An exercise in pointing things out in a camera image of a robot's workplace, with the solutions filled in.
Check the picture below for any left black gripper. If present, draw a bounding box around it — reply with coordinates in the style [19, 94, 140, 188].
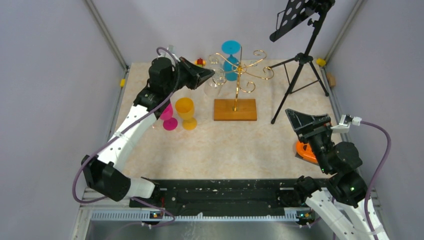
[164, 56, 215, 94]

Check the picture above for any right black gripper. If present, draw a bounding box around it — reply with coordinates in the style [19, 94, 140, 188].
[285, 108, 332, 173]

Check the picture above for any yellow wine glass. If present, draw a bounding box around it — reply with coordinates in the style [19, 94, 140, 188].
[175, 97, 197, 131]

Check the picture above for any magenta wine glass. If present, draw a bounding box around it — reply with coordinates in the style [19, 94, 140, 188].
[160, 103, 178, 131]

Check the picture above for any clear glass front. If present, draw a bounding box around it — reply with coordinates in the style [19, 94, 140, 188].
[203, 68, 227, 98]

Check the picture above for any clear glass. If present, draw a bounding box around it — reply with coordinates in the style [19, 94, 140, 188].
[203, 68, 227, 98]
[207, 54, 221, 68]

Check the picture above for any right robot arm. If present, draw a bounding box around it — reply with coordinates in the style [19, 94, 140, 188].
[285, 108, 389, 240]

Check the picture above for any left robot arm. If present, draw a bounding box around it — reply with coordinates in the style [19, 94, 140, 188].
[81, 57, 215, 207]

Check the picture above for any blue wine glass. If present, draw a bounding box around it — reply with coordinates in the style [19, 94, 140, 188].
[221, 40, 241, 82]

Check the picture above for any colourful toy car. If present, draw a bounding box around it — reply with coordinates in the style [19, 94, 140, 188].
[194, 58, 206, 68]

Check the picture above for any clear hanging glass back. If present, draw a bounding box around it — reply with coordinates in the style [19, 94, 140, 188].
[207, 54, 221, 68]

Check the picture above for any orange tape dispenser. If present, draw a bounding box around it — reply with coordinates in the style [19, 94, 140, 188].
[294, 141, 318, 165]

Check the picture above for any yellow corner clamp right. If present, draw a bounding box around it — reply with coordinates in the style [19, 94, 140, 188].
[316, 58, 327, 67]

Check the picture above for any yellow clamp left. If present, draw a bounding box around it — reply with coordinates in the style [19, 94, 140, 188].
[119, 78, 126, 88]

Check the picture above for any black music stand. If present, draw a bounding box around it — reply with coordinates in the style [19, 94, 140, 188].
[268, 0, 336, 125]

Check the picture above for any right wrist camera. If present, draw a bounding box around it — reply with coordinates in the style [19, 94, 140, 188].
[331, 114, 362, 134]

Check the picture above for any gold wire glass rack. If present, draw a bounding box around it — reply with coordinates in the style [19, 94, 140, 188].
[213, 49, 275, 122]

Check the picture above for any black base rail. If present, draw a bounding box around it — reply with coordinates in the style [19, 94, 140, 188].
[144, 178, 316, 220]

